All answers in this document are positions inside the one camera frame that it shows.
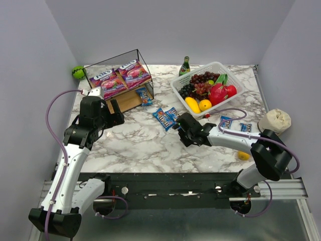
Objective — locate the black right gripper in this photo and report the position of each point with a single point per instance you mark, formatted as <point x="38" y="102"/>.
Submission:
<point x="185" y="128"/>

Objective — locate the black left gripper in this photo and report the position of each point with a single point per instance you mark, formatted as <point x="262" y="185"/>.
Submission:
<point x="114" y="116"/>

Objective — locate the blue M&M's candy bag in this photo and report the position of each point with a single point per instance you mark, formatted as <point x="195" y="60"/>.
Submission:
<point x="172" y="114"/>
<point x="164" y="119"/>
<point x="247" y="128"/>
<point x="142" y="92"/>
<point x="226" y="122"/>

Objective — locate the purple Fox's candy bag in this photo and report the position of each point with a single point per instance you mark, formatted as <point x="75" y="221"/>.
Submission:
<point x="133" y="73"/>
<point x="110" y="83"/>

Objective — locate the white plastic fruit basket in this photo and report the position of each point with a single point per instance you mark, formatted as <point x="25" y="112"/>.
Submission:
<point x="215" y="67"/>

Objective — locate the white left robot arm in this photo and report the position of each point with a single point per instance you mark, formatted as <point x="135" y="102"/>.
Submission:
<point x="60" y="213"/>

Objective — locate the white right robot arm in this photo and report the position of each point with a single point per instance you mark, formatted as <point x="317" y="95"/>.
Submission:
<point x="271" y="156"/>

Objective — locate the yellow mango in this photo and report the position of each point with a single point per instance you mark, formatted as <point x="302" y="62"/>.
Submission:
<point x="193" y="105"/>

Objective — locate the orange fruit in basket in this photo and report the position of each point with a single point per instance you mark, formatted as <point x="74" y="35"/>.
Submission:
<point x="204" y="105"/>

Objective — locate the dark grape bunch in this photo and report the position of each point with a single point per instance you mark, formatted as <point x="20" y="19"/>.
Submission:
<point x="187" y="91"/>

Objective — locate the red grape bunch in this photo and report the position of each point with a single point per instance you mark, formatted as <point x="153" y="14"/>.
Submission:
<point x="200" y="82"/>

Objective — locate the pink dragon fruit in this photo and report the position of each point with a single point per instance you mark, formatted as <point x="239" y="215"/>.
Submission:
<point x="219" y="93"/>

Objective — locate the orange fruit on table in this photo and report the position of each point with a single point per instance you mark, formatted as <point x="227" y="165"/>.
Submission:
<point x="243" y="156"/>

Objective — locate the red apple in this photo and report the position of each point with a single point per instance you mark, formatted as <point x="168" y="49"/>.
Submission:
<point x="231" y="90"/>

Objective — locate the green watermelon ball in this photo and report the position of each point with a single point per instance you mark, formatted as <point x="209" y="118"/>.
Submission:
<point x="78" y="72"/>

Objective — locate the green glass bottle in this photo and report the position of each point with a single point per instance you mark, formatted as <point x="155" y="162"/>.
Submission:
<point x="185" y="67"/>

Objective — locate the beige cloth sack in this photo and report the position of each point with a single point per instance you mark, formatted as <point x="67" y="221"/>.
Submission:
<point x="275" y="120"/>

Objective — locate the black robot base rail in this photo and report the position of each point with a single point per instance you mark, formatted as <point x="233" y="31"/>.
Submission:
<point x="172" y="190"/>

